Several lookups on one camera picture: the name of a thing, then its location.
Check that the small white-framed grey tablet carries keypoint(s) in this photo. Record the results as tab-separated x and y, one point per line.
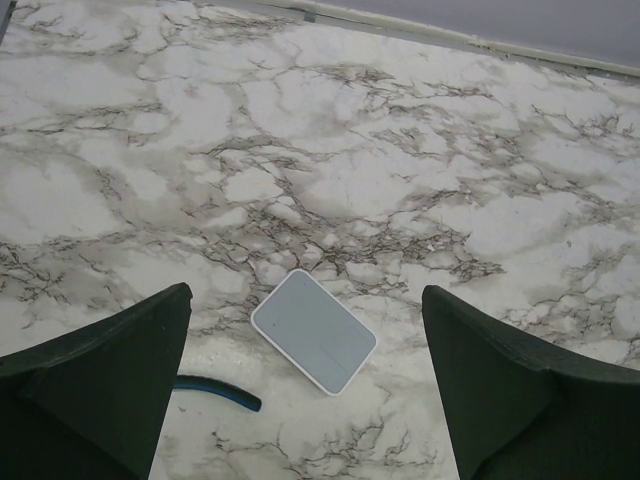
314	331

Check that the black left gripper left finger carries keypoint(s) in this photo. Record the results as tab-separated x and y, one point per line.
90	404

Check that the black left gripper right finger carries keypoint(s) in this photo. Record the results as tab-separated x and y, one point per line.
519	407

